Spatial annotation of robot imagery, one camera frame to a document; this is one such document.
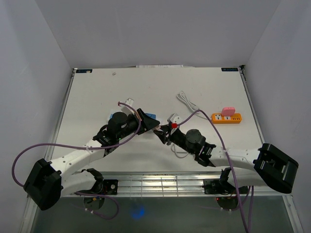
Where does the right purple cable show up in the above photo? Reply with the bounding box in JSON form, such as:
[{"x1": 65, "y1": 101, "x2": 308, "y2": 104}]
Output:
[{"x1": 176, "y1": 109, "x2": 255, "y2": 233}]

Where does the white power cord with plug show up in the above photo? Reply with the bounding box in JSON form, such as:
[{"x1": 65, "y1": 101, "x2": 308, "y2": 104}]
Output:
[{"x1": 171, "y1": 143, "x2": 195, "y2": 159}]

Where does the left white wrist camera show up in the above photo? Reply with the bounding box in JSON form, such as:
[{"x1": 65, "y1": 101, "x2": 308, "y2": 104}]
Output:
[{"x1": 118, "y1": 98, "x2": 134, "y2": 115}]

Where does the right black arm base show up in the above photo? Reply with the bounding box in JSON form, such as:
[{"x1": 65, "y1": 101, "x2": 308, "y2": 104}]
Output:
[{"x1": 201, "y1": 179, "x2": 236, "y2": 195}]

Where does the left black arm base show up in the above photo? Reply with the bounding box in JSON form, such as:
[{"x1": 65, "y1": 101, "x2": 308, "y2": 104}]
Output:
[{"x1": 78, "y1": 179, "x2": 119, "y2": 195}]

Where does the white multicolour power strip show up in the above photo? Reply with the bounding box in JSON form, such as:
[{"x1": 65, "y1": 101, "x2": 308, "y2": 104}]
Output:
[{"x1": 107, "y1": 109, "x2": 116, "y2": 121}]

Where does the orange power strip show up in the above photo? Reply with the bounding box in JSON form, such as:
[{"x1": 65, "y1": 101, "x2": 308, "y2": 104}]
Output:
[{"x1": 211, "y1": 113, "x2": 242, "y2": 124}]

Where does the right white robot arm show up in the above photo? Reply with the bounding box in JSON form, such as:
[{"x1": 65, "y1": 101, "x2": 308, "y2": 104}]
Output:
[{"x1": 154, "y1": 123, "x2": 299, "y2": 194}]

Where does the pink plug adapter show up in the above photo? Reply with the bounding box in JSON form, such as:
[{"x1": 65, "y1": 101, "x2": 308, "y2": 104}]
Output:
[{"x1": 221, "y1": 107, "x2": 236, "y2": 117}]

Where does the aluminium rail frame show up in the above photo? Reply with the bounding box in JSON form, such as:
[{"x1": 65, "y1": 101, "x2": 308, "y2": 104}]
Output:
[{"x1": 28, "y1": 172, "x2": 290, "y2": 199}]

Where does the orange strip white cord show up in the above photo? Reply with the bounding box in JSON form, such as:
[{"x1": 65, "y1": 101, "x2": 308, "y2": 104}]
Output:
[{"x1": 176, "y1": 91, "x2": 213, "y2": 121}]

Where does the right blue corner label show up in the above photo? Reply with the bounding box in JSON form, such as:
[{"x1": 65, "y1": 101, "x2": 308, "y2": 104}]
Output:
[{"x1": 221, "y1": 67, "x2": 239, "y2": 72}]

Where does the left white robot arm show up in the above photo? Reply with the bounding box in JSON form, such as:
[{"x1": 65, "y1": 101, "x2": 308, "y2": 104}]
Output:
[{"x1": 23, "y1": 109, "x2": 160, "y2": 210}]

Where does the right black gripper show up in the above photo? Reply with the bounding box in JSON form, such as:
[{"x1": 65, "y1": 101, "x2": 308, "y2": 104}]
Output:
[{"x1": 154, "y1": 124, "x2": 195, "y2": 155}]

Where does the blue corner label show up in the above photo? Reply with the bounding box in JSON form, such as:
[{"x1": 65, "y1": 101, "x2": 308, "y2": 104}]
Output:
[
  {"x1": 221, "y1": 67, "x2": 239, "y2": 72},
  {"x1": 75, "y1": 69, "x2": 93, "y2": 73}
]

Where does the blue cube socket adapter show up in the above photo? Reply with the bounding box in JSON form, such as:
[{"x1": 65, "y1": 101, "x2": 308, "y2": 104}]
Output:
[{"x1": 146, "y1": 113, "x2": 156, "y2": 119}]

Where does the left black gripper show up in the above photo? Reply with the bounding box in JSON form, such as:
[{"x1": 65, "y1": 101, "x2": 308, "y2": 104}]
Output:
[{"x1": 117, "y1": 108, "x2": 160, "y2": 141}]

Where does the left blue corner label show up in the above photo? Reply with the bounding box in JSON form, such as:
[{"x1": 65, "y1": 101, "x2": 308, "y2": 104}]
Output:
[{"x1": 75, "y1": 69, "x2": 93, "y2": 73}]

